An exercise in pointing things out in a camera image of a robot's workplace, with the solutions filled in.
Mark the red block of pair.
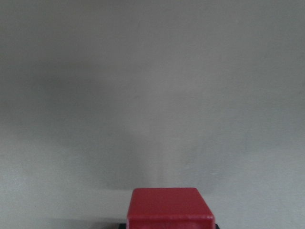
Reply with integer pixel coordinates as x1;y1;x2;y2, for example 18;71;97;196
126;187;219;229

